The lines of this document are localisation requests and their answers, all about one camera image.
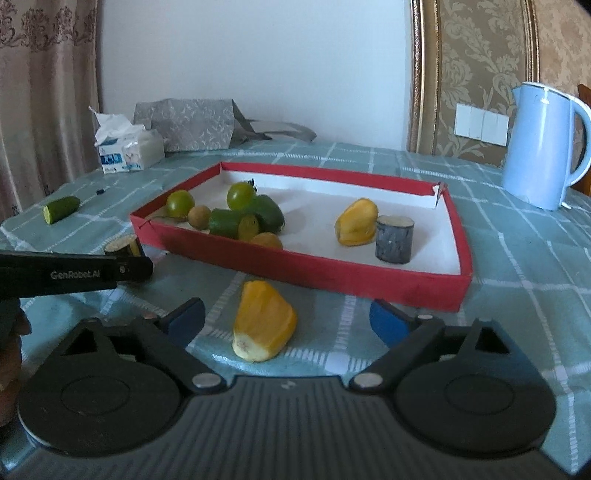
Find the green cucumber piece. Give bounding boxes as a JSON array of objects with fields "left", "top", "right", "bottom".
[
  {"left": 42, "top": 196, "right": 81, "bottom": 225},
  {"left": 208, "top": 208, "right": 260, "bottom": 242}
]

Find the light blue electric kettle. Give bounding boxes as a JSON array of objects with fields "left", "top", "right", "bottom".
[{"left": 501, "top": 82, "right": 590, "bottom": 211}]

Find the brown longan fruit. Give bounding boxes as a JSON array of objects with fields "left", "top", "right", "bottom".
[
  {"left": 249, "top": 232, "right": 283, "bottom": 250},
  {"left": 187, "top": 205, "right": 211, "bottom": 231}
]

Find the dark sugarcane piece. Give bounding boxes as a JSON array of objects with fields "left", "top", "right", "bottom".
[{"left": 103, "top": 234, "right": 144, "bottom": 257}]

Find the tissue paper pack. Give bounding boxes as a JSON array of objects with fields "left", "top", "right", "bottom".
[{"left": 89, "top": 108, "right": 165, "bottom": 174}]

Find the gold wall frame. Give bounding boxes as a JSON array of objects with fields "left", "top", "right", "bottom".
[{"left": 408, "top": 1, "right": 540, "bottom": 166}]

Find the grey patterned paper bag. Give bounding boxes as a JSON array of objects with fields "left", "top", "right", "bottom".
[{"left": 133, "top": 98, "right": 317, "bottom": 153}]

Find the green tomato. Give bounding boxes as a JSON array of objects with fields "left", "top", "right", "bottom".
[
  {"left": 166, "top": 190, "right": 195, "bottom": 221},
  {"left": 226, "top": 181, "right": 256, "bottom": 210}
]

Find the green avocado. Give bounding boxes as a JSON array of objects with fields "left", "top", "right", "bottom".
[{"left": 245, "top": 195, "right": 286, "bottom": 234}]

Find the red shallow box tray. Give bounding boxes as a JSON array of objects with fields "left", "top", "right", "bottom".
[{"left": 130, "top": 162, "right": 473, "bottom": 312}]

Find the white wall switch panel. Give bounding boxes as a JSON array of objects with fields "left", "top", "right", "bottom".
[{"left": 454, "top": 103, "right": 509, "bottom": 147}]

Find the black sugarcane piece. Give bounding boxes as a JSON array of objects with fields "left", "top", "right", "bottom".
[{"left": 375, "top": 215, "right": 415, "bottom": 264}]

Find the green cucumber piece on table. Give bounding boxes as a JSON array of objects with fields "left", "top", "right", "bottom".
[{"left": 42, "top": 196, "right": 81, "bottom": 225}]

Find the beige curtain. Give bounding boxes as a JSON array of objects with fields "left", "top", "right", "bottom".
[{"left": 0, "top": 1, "right": 98, "bottom": 219}]

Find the yellow jackfruit piece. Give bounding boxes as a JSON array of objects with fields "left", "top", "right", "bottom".
[
  {"left": 335, "top": 198, "right": 379, "bottom": 247},
  {"left": 232, "top": 280, "right": 297, "bottom": 363}
]

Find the person's hand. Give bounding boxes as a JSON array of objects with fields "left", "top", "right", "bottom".
[{"left": 0, "top": 309, "right": 32, "bottom": 428}]

